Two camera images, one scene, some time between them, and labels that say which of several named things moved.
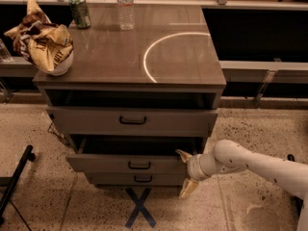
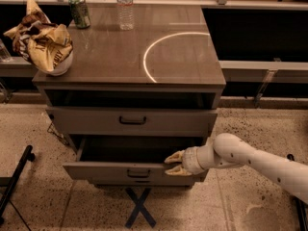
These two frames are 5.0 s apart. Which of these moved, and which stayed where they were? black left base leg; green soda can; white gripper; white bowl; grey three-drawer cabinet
Moved: white gripper
Stayed: grey three-drawer cabinet; green soda can; black left base leg; white bowl
